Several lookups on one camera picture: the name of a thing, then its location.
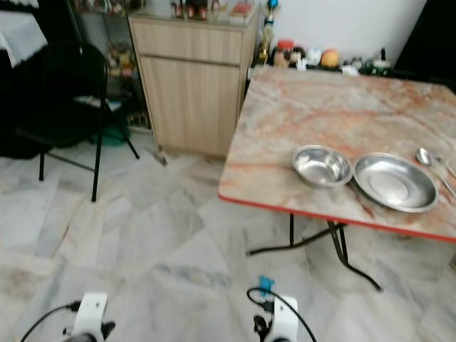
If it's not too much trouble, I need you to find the small steel bowl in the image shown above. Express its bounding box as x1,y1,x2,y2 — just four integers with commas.
292,145,355,188

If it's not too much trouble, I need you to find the green plastic basin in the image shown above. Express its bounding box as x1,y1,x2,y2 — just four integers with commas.
100,125,131,147

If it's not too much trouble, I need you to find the large steel plate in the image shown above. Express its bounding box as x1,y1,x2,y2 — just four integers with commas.
353,152,440,213

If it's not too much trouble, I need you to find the marble pattern folding table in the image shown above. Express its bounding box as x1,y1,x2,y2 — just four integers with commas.
217,66,456,293

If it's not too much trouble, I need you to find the steel spoon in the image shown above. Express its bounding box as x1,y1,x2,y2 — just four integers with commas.
416,147,456,201

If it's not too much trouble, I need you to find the black folding chair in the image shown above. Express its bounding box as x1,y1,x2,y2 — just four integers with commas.
14,41,141,202

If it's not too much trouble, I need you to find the light wooden cabinet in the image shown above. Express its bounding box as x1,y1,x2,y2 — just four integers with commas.
128,13,261,160

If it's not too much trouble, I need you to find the glass display cabinet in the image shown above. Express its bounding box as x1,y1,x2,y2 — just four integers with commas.
68,0,151,130

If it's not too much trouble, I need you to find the red lid jar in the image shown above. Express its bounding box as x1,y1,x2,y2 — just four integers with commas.
274,39,297,69

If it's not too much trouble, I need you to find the orange round ornament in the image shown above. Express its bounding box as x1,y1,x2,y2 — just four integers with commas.
321,48,341,69

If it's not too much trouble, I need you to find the gold trophy with blue ball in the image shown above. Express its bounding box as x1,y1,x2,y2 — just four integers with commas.
259,0,281,66

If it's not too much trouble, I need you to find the white tablecloth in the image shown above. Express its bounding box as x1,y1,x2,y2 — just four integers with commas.
0,11,41,69

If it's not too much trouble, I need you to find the black television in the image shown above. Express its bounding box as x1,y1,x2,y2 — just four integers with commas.
395,0,456,72

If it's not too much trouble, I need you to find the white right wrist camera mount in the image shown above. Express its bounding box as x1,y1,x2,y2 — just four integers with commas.
269,296,301,342

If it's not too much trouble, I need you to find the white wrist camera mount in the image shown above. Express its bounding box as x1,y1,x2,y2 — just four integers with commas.
75,292,109,340
269,296,301,342

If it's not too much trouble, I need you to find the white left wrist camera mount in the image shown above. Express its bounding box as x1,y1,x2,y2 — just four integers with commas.
75,292,109,340

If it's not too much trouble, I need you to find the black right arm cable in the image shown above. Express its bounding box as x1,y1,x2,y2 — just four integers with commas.
247,286,318,342

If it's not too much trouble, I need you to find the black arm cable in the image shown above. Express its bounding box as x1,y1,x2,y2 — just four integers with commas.
20,302,81,342
247,286,318,342

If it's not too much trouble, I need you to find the blue cable plug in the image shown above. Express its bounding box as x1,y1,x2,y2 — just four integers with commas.
259,276,276,295

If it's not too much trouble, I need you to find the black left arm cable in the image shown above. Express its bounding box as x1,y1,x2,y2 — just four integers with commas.
20,302,81,342

